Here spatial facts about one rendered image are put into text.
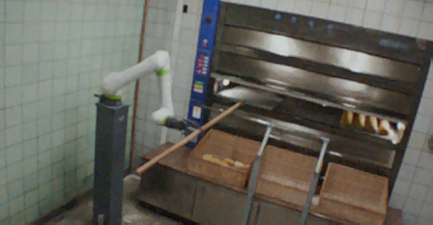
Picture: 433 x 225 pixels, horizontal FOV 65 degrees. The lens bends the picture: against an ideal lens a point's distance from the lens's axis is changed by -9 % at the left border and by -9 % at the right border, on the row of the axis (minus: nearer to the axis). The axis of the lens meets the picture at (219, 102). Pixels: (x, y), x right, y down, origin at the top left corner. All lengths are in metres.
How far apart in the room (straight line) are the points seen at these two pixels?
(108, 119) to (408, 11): 2.56
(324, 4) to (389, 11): 0.55
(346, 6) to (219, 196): 1.98
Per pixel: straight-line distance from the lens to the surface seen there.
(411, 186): 3.60
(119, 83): 2.71
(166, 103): 2.86
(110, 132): 2.96
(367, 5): 3.30
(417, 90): 3.36
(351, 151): 3.47
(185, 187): 3.46
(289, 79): 3.39
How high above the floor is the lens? 2.11
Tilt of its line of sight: 16 degrees down
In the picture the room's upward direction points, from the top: 9 degrees clockwise
